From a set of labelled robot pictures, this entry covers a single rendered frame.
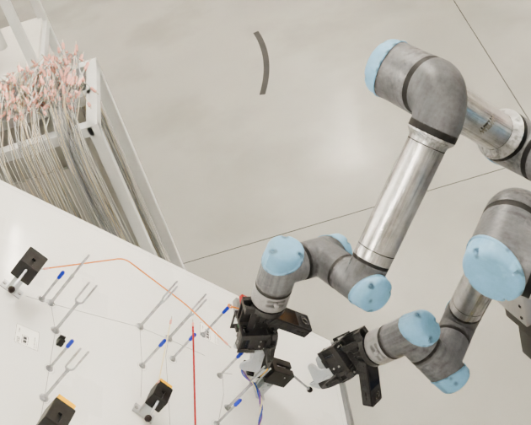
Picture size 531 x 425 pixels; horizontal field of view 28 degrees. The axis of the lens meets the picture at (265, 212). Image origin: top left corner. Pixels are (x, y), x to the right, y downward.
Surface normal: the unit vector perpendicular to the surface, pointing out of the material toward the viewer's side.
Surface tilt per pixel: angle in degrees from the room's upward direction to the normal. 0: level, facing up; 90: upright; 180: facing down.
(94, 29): 0
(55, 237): 52
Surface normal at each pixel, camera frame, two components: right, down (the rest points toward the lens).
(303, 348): 0.59, -0.67
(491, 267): -0.54, 0.60
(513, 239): 0.09, -0.62
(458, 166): -0.26, -0.75
